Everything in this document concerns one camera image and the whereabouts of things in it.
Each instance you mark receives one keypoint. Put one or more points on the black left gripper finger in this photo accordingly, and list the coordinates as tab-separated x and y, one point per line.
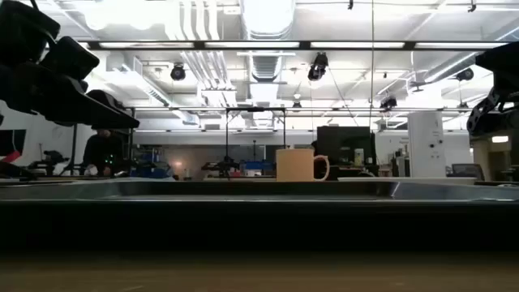
109	99
73	101

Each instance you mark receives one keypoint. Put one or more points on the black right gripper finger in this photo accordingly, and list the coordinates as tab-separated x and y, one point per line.
494	121

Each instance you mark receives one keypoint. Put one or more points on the white round plate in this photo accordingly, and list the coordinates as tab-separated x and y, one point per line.
405	179

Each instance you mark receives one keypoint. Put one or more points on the peach ceramic mug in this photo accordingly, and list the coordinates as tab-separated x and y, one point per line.
296	164

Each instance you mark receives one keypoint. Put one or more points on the black background robot arm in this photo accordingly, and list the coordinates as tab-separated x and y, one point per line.
50	158

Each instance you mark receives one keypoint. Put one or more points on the black plastic serving tray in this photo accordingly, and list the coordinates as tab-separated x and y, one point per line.
259	219

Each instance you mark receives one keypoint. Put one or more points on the person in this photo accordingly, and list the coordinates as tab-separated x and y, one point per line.
101	152

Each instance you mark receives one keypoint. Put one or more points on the white tall cabinet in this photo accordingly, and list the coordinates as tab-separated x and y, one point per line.
425	142

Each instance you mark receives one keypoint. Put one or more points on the red bar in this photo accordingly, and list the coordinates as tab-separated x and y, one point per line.
11	156

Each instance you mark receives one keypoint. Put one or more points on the black computer monitor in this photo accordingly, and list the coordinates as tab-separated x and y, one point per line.
344	144

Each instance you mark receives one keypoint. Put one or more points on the black ceiling-hung camera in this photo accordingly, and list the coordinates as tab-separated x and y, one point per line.
177	72
317	67
465	74
388	102

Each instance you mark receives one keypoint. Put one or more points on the black wall screen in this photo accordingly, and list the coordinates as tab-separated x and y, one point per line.
12	142

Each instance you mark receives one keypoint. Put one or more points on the black background rig frame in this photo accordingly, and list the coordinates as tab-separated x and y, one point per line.
255	109

